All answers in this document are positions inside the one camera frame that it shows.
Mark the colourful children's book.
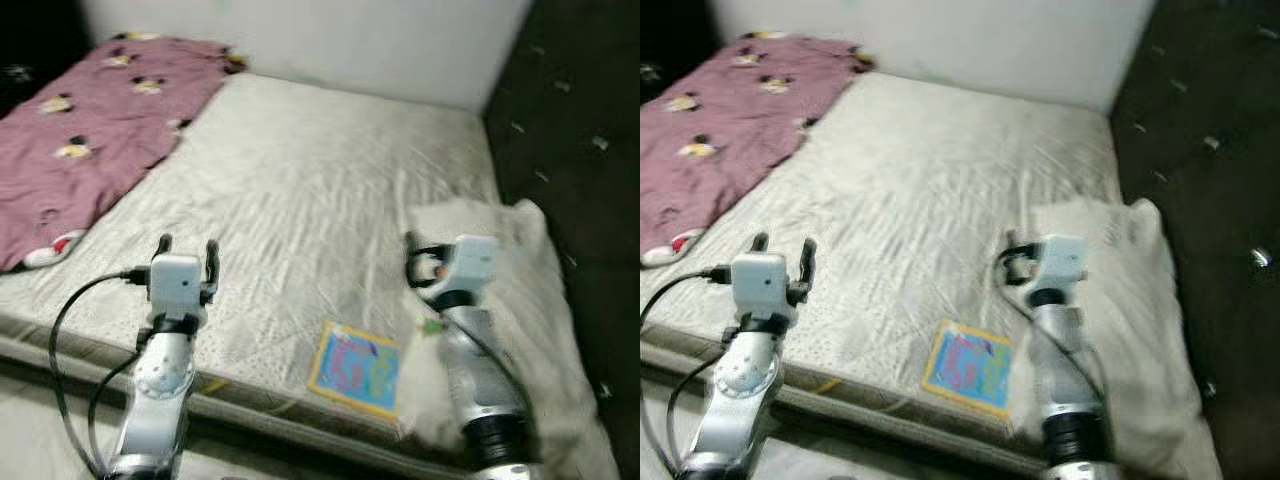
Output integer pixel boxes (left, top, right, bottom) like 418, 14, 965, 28
307, 320, 401, 419
920, 318, 1013, 419

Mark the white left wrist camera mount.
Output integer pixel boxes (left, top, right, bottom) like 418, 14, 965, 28
148, 254, 206, 319
730, 252, 791, 319

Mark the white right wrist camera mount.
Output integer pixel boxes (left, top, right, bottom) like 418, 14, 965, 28
1030, 235, 1088, 296
440, 235, 499, 301

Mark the white pillow with tree print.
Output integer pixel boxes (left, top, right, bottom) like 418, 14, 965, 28
395, 198, 621, 480
1005, 197, 1226, 480

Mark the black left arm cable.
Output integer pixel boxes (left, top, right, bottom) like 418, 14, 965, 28
640, 266, 733, 479
48, 268, 151, 479

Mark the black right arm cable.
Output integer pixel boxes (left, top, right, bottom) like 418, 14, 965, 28
405, 280, 536, 421

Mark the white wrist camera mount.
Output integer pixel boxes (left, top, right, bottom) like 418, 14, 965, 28
440, 235, 499, 301
148, 254, 206, 319
730, 252, 791, 319
1030, 235, 1088, 296

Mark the pink mouse print bedsheet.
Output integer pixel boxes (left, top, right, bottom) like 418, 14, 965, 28
640, 32, 873, 269
0, 32, 246, 273

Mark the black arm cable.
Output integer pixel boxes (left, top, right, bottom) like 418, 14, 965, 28
48, 268, 151, 479
640, 266, 733, 479
405, 280, 536, 421

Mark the black tufted headboard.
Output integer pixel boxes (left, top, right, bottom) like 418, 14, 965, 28
1108, 0, 1280, 480
482, 0, 641, 480

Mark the beige quilted mattress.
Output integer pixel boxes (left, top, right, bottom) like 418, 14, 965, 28
640, 70, 1126, 471
0, 72, 501, 471

